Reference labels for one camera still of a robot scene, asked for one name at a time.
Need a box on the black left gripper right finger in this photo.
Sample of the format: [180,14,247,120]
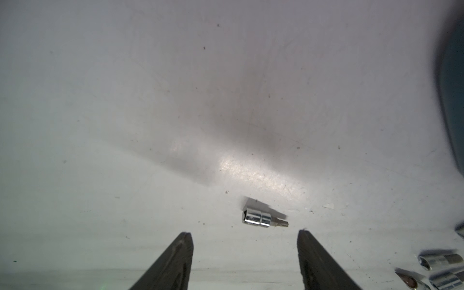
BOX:
[297,230,360,290]

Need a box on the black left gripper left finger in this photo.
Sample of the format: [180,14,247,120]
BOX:
[130,232,194,290]

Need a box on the silver screwdriver bit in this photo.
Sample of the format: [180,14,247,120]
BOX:
[418,254,464,271]
[455,225,464,239]
[395,272,431,290]
[429,271,464,290]
[242,208,289,228]

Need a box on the teal plastic storage box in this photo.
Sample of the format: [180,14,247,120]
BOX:
[437,19,464,174]

